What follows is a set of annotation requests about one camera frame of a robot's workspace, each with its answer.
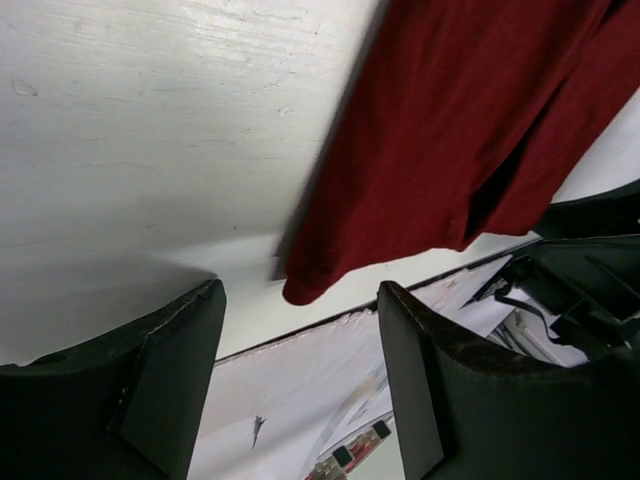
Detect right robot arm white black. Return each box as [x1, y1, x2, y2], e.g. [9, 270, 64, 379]
[493, 182, 639, 359]

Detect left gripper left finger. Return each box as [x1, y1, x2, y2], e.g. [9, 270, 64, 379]
[1, 280, 226, 479]

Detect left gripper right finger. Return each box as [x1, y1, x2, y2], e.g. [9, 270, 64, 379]
[377, 281, 639, 479]

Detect dark red t shirt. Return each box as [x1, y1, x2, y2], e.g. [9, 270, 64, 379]
[283, 1, 639, 306]

